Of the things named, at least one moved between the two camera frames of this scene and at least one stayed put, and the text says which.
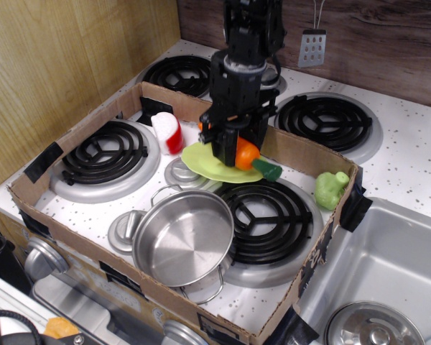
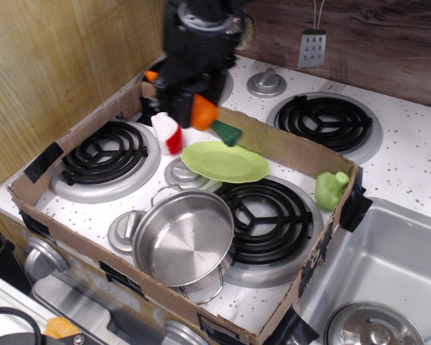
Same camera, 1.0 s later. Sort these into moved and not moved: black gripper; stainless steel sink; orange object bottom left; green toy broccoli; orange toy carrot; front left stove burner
Moved: black gripper; orange toy carrot
Not moved: green toy broccoli; stainless steel sink; front left stove burner; orange object bottom left
